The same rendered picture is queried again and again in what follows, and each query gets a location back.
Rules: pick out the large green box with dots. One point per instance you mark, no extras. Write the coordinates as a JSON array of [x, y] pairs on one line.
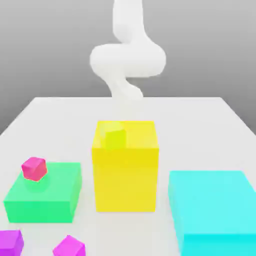
[[46, 200]]

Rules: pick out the small magenta cube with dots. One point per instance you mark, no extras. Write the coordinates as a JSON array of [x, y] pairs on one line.
[[69, 247], [9, 243]]

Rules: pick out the large cyan box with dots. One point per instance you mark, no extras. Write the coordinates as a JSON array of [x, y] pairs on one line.
[[214, 210]]

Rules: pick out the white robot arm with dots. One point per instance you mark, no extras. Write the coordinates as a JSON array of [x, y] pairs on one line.
[[128, 58]]

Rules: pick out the small yellow cube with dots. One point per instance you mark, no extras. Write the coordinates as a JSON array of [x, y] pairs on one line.
[[115, 139]]

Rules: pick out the small pink cube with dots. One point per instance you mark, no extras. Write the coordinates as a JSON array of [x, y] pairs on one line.
[[34, 169]]

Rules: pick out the large yellow box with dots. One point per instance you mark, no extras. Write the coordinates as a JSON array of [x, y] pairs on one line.
[[126, 180]]

